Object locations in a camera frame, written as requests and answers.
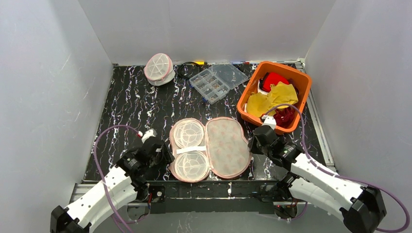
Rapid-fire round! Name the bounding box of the yellow bra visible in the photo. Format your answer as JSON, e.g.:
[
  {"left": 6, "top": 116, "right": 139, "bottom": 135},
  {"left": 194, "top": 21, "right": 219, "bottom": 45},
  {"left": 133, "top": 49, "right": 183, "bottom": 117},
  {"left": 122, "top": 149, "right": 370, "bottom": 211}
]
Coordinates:
[{"left": 245, "top": 83, "right": 298, "bottom": 117}]

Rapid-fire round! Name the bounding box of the floral mesh laundry bag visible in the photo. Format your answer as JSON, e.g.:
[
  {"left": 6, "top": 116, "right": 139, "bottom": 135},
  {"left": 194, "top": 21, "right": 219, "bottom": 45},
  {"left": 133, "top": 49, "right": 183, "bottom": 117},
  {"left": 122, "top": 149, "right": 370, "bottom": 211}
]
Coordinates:
[{"left": 169, "top": 117, "right": 252, "bottom": 183}]

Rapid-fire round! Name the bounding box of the white round mesh laundry bag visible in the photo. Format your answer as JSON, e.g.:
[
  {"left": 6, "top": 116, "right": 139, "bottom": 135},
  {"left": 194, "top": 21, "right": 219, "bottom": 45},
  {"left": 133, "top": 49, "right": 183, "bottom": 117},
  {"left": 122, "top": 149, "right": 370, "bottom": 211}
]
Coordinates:
[{"left": 143, "top": 53, "right": 175, "bottom": 86}]

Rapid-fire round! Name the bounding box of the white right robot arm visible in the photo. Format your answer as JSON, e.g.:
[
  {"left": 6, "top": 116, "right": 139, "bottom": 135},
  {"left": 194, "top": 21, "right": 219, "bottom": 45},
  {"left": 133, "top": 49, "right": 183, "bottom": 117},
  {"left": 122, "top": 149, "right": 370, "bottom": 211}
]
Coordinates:
[{"left": 248, "top": 125, "right": 387, "bottom": 233}]

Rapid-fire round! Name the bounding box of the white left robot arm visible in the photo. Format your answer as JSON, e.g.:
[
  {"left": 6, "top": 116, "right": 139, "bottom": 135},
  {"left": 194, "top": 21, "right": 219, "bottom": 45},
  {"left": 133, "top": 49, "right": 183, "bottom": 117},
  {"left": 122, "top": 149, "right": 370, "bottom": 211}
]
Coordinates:
[{"left": 50, "top": 136, "right": 174, "bottom": 233}]

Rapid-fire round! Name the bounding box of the red bra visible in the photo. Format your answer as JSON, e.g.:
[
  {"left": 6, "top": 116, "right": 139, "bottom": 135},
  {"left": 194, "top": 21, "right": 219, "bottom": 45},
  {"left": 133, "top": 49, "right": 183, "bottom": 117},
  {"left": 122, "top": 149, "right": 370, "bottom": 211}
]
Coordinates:
[{"left": 258, "top": 72, "right": 290, "bottom": 92}]

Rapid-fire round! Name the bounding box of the dark red lace garment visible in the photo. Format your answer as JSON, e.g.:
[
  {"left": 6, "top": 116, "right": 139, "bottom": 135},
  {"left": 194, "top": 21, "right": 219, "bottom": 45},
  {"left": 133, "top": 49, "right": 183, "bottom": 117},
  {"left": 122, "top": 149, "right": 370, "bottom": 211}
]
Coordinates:
[{"left": 274, "top": 107, "right": 295, "bottom": 128}]

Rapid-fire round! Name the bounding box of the orange plastic bin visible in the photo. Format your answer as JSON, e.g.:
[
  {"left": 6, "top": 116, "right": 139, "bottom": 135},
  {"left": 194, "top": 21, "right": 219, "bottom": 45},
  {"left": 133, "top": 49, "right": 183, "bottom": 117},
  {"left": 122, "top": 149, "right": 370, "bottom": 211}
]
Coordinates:
[{"left": 237, "top": 61, "right": 312, "bottom": 134}]

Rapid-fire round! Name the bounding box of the clear plastic screw organizer box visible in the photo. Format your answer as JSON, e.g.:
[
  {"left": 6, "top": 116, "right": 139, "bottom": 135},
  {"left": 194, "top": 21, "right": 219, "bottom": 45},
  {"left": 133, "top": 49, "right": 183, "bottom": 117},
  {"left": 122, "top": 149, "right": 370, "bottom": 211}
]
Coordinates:
[{"left": 189, "top": 64, "right": 250, "bottom": 104}]

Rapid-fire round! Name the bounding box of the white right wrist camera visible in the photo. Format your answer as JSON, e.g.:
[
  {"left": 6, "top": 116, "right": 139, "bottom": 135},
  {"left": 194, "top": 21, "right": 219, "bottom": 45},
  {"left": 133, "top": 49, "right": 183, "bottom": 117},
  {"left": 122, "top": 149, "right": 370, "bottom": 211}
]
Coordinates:
[{"left": 261, "top": 115, "right": 277, "bottom": 130}]

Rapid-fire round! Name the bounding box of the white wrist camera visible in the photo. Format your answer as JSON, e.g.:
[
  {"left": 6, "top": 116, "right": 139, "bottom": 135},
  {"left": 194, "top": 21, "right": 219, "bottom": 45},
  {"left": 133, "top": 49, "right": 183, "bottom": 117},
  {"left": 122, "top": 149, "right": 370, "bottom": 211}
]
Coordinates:
[
  {"left": 261, "top": 115, "right": 277, "bottom": 130},
  {"left": 137, "top": 129, "right": 156, "bottom": 143}
]

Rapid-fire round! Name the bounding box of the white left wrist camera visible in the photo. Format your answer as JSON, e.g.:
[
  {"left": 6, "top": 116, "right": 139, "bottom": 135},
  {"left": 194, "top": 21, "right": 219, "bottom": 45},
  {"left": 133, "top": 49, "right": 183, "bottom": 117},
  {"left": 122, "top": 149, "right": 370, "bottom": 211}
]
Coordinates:
[{"left": 137, "top": 129, "right": 156, "bottom": 143}]

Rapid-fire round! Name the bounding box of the aluminium table frame rail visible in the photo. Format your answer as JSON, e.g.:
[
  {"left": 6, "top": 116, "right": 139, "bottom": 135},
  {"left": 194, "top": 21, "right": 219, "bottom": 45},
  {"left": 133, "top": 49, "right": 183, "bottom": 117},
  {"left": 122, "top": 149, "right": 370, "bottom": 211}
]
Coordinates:
[{"left": 296, "top": 58, "right": 368, "bottom": 233}]

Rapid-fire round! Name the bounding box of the black coiled cable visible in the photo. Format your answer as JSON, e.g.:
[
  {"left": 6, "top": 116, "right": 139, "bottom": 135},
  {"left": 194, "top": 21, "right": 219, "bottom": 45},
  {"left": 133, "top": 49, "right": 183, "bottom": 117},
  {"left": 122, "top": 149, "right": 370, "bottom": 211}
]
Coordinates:
[{"left": 177, "top": 61, "right": 204, "bottom": 81}]

